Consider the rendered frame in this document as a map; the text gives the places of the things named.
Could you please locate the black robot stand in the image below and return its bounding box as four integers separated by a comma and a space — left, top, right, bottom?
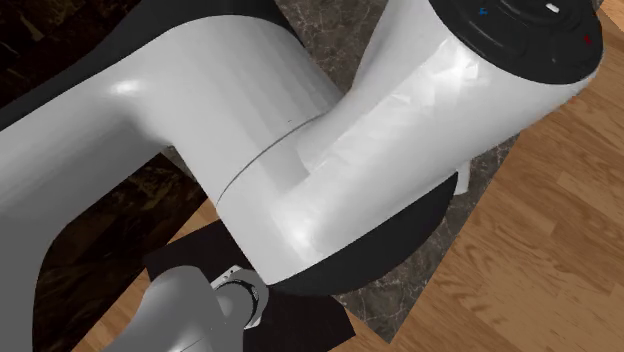
142, 218, 357, 352

